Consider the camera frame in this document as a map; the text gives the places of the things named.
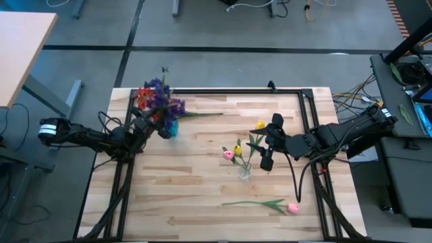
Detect laptop with blue screen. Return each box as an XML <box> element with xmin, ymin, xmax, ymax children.
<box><xmin>411</xmin><ymin>84</ymin><xmax>432</xmax><ymax>104</ymax></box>

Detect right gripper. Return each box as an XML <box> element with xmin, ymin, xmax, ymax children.
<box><xmin>245</xmin><ymin>113</ymin><xmax>288</xmax><ymax>171</ymax></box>

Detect black diagonal beam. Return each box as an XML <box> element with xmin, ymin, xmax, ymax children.
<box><xmin>383</xmin><ymin>16</ymin><xmax>432</xmax><ymax>65</ymax></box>

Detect dark grey side cart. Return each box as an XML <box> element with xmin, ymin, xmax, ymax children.
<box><xmin>369</xmin><ymin>53</ymin><xmax>432</xmax><ymax>220</ymax></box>

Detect light wooden desk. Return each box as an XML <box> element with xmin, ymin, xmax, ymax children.
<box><xmin>0</xmin><ymin>11</ymin><xmax>59</xmax><ymax>109</ymax></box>

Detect grey desk leg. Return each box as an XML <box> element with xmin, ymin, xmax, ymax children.
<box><xmin>22</xmin><ymin>74</ymin><xmax>85</xmax><ymax>119</ymax></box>

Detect coiled black cable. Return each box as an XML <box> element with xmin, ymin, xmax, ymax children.
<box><xmin>396</xmin><ymin>62</ymin><xmax>427</xmax><ymax>85</ymax></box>

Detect black floor cable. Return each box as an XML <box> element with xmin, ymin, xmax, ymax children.
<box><xmin>276</xmin><ymin>0</ymin><xmax>290</xmax><ymax>18</ymax></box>
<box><xmin>0</xmin><ymin>103</ymin><xmax>31</xmax><ymax>153</ymax></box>

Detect clear glass vase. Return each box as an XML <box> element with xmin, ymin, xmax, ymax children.
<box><xmin>237</xmin><ymin>161</ymin><xmax>253</xmax><ymax>182</ymax></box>

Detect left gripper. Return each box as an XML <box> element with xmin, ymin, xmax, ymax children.
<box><xmin>130</xmin><ymin>106</ymin><xmax>172</xmax><ymax>140</ymax></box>

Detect black aluminium table frame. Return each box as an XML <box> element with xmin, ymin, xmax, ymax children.
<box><xmin>72</xmin><ymin>88</ymin><xmax>364</xmax><ymax>242</ymax></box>

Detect loose green leaf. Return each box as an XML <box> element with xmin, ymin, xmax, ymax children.
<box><xmin>399</xmin><ymin>103</ymin><xmax>413</xmax><ymax>126</ymax></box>
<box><xmin>389</xmin><ymin>62</ymin><xmax>402</xmax><ymax>84</ymax></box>

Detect yellow cable bundle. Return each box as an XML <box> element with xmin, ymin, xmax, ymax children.
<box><xmin>332</xmin><ymin>74</ymin><xmax>384</xmax><ymax>117</ymax></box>

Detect yellow floor cable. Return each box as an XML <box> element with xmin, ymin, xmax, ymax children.
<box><xmin>303</xmin><ymin>0</ymin><xmax>338</xmax><ymax>23</ymax></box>

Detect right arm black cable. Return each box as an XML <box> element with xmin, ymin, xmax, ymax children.
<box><xmin>283</xmin><ymin>150</ymin><xmax>333</xmax><ymax>203</ymax></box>

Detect white floor cable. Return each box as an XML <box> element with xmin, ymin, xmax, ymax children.
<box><xmin>225</xmin><ymin>0</ymin><xmax>276</xmax><ymax>13</ymax></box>
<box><xmin>45</xmin><ymin>0</ymin><xmax>74</xmax><ymax>8</ymax></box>

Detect teal textured glass vase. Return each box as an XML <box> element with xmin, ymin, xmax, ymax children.
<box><xmin>167</xmin><ymin>119</ymin><xmax>180</xmax><ymax>138</ymax></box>

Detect yellow artificial tulip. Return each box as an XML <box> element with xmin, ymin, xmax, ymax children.
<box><xmin>232</xmin><ymin>138</ymin><xmax>252</xmax><ymax>175</ymax></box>
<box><xmin>244</xmin><ymin>120</ymin><xmax>267</xmax><ymax>169</ymax></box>

